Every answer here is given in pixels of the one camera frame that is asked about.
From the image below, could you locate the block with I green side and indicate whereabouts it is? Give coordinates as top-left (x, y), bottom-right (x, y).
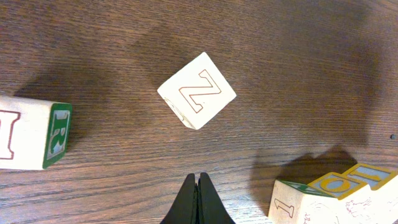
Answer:
top-left (1, 96), bottom-right (73, 170)

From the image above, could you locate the block with car picture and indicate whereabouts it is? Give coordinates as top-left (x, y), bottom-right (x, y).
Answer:
top-left (343, 164), bottom-right (397, 224)

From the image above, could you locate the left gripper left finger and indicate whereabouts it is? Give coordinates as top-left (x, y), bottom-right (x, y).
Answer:
top-left (160, 174), bottom-right (198, 224)

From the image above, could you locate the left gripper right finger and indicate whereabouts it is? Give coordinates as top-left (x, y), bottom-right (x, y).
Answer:
top-left (197, 172), bottom-right (235, 224)

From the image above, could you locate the block with N red side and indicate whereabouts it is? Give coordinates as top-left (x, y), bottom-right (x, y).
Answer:
top-left (157, 52), bottom-right (236, 130)

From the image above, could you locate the block with C red side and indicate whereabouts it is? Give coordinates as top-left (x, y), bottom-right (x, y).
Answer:
top-left (309, 172), bottom-right (374, 223)

